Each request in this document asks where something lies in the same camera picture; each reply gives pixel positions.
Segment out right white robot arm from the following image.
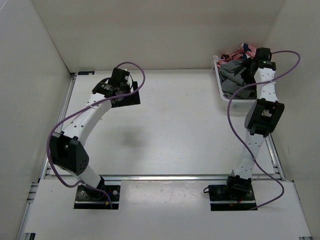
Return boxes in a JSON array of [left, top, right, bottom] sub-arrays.
[[224, 59, 285, 200]]

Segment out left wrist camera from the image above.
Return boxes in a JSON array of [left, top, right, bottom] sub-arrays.
[[108, 67, 130, 88]]

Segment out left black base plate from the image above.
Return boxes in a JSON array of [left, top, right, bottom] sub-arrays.
[[73, 185, 121, 210]]

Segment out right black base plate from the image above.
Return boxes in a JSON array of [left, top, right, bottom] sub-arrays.
[[203, 184, 257, 212]]

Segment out white plastic basket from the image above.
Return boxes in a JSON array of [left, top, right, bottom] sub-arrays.
[[211, 55, 257, 108]]

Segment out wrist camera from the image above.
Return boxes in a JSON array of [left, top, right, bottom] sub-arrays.
[[108, 67, 130, 88], [254, 47, 272, 63]]

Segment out grey shorts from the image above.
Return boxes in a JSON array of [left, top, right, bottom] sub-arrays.
[[218, 60, 257, 100]]

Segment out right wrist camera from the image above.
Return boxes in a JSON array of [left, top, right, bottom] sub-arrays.
[[254, 47, 272, 63]]

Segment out pink patterned shorts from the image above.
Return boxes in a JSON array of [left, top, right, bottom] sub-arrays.
[[216, 43, 257, 68]]

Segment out black corner label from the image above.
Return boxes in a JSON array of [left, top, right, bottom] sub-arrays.
[[77, 71, 95, 76]]

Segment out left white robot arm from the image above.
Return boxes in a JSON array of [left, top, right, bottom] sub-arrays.
[[46, 72, 143, 200]]

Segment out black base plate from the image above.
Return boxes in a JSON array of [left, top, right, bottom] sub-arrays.
[[73, 185, 121, 210], [203, 184, 257, 212]]

